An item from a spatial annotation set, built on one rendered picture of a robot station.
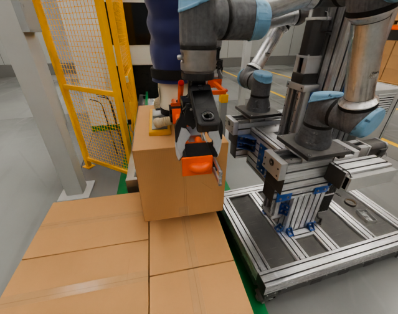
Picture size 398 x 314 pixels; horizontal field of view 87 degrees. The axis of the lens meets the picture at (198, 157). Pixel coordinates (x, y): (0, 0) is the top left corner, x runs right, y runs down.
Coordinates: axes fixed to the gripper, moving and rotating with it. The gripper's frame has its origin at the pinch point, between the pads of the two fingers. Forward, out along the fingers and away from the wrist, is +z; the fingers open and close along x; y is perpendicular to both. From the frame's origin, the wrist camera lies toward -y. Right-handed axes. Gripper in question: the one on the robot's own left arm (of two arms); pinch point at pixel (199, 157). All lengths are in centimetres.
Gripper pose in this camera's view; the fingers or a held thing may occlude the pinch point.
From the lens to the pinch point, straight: 53.6
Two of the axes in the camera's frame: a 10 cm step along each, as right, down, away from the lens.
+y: -1.8, -5.0, 8.5
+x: -9.8, 0.8, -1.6
